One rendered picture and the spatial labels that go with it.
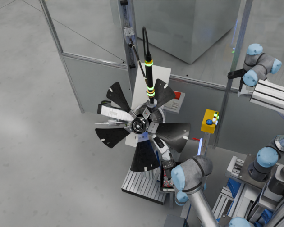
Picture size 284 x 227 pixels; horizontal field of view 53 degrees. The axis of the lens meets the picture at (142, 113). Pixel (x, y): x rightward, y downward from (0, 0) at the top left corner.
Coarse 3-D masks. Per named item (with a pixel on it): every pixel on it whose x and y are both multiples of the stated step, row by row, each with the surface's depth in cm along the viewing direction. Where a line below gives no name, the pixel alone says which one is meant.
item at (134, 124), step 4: (140, 116) 208; (136, 120) 203; (140, 120) 201; (144, 120) 202; (148, 120) 211; (132, 124) 204; (136, 124) 204; (140, 124) 203; (144, 124) 201; (148, 124) 206; (132, 128) 204; (136, 128) 204; (140, 128) 203; (144, 128) 201; (136, 132) 204; (140, 132) 203
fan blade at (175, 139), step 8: (160, 128) 204; (168, 128) 204; (176, 128) 203; (184, 128) 201; (160, 136) 201; (168, 136) 200; (176, 136) 200; (168, 144) 199; (176, 144) 198; (184, 144) 197
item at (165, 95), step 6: (156, 84) 205; (162, 84) 200; (156, 90) 203; (162, 90) 199; (168, 90) 196; (156, 96) 201; (162, 96) 197; (168, 96) 194; (174, 96) 192; (162, 102) 196; (150, 108) 203; (156, 108) 198
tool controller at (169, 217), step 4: (168, 216) 162; (172, 216) 161; (176, 216) 161; (168, 220) 160; (172, 220) 160; (176, 220) 159; (180, 220) 158; (184, 220) 158; (164, 224) 160; (168, 224) 159; (172, 224) 158; (176, 224) 157; (180, 224) 157; (184, 224) 157
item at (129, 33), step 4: (124, 28) 215; (128, 28) 215; (132, 28) 215; (124, 32) 213; (128, 32) 212; (132, 32) 212; (124, 36) 218; (128, 36) 211; (132, 36) 212; (128, 40) 213; (132, 40) 214
